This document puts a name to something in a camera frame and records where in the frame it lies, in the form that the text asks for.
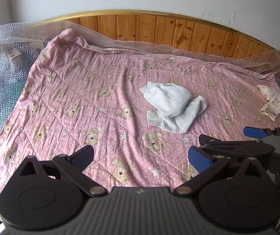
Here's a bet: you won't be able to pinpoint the pink bear printed blanket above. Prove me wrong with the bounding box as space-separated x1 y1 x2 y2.
0 28 280 226

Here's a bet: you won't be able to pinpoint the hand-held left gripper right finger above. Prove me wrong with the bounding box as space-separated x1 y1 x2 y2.
174 146 269 197

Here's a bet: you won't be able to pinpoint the blue white striped pants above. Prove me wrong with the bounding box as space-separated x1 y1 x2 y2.
139 81 208 133

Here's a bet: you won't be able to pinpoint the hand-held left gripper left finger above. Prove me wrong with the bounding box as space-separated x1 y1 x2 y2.
18 145 107 197

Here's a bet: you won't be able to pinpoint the wooden headboard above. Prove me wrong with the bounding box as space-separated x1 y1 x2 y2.
42 10 277 61

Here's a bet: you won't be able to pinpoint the clear bubble wrap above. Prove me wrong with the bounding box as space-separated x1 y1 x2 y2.
0 21 280 140

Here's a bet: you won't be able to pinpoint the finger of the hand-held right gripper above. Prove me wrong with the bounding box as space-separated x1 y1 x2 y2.
244 127 280 139
199 134 273 157

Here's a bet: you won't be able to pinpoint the cream baby garment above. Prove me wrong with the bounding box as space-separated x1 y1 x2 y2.
257 84 280 121

